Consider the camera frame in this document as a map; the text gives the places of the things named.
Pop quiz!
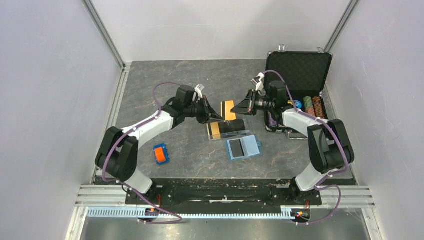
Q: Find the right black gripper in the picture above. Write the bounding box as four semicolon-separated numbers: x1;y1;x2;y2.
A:
231;89;276;116

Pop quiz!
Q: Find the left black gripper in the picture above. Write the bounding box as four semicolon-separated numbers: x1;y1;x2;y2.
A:
183;96;222;125

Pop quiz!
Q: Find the clear acrylic card tray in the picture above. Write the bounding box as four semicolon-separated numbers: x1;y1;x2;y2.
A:
206;119;251;141

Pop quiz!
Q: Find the blue card holder wallet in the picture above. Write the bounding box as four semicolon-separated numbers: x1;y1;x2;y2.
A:
225;135;263;162

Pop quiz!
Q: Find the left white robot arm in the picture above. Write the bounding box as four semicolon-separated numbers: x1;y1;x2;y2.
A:
95;84;223;204

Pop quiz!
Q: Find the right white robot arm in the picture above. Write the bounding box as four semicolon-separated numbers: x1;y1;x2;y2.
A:
231;81;355;204

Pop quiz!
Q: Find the gold card stack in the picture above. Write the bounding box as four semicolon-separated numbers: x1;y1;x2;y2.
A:
207;122;221;141

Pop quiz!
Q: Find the black poker chip case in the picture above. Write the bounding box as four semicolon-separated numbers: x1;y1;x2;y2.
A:
265;50;333;119

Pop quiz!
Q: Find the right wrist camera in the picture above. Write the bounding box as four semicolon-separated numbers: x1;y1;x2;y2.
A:
251;72;265;92

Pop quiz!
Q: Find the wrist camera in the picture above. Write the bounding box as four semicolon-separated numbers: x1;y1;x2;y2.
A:
251;72;265;92
194;84;205;99

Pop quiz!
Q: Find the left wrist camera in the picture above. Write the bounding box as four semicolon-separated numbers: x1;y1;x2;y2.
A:
194;84;205;99

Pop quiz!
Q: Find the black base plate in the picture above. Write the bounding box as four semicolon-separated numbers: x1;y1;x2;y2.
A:
145;178;322;214

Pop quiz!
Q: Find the white slotted cable duct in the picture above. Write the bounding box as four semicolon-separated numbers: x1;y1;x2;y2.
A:
86;207;311;220

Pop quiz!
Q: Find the right aluminium frame post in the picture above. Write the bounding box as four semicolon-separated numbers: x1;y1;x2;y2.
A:
323;0;361;52

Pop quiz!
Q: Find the aluminium frame post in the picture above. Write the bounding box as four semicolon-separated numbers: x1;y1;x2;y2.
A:
323;0;361;52
82;0;126;69

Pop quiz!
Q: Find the left aluminium frame post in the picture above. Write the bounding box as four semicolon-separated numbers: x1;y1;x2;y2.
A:
82;0;126;69

